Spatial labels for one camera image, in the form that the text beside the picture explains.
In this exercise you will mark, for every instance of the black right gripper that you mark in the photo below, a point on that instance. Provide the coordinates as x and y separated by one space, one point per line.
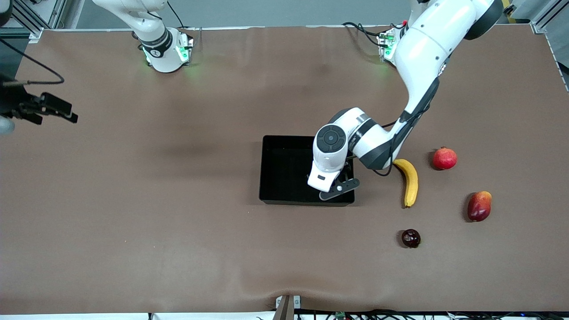
14 101

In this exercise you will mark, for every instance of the yellow banana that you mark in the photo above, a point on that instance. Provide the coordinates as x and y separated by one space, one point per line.
411 182

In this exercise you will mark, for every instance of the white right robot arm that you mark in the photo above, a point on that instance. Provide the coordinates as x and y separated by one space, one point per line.
162 49

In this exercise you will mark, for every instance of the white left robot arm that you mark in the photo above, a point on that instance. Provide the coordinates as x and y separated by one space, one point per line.
422 53

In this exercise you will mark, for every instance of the black rectangular plastic box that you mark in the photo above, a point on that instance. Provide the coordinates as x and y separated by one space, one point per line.
284 171

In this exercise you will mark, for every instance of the dark purple mangosteen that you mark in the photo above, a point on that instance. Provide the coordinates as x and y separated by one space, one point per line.
411 238

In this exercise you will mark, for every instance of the red pomegranate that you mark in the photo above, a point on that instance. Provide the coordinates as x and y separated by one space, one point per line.
445 159

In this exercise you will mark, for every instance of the red yellow mango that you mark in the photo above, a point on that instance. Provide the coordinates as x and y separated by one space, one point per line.
479 206

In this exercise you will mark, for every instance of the brown table mat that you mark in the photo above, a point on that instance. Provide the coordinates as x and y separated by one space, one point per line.
178 222

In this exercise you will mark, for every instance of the aluminium frame profile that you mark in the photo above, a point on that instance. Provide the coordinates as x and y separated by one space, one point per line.
546 18
26 18

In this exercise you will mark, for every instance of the grey metal table bracket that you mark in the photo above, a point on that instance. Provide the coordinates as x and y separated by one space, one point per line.
286 306

